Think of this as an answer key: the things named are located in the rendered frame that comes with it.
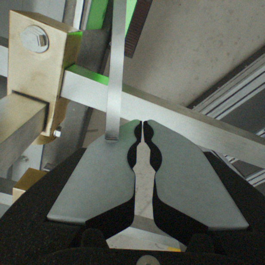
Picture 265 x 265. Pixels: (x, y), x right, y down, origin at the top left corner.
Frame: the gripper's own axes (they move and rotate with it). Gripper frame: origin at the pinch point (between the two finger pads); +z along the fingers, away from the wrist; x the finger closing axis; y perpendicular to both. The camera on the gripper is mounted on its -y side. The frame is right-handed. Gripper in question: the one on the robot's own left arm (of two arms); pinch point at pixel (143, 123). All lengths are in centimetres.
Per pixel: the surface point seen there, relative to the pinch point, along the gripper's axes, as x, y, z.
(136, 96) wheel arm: -0.7, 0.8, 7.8
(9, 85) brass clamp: -13.4, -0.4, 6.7
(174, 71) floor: 18, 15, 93
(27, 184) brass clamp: -18.3, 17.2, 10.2
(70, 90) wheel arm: -7.6, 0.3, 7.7
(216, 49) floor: 38, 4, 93
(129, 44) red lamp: -2.2, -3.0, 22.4
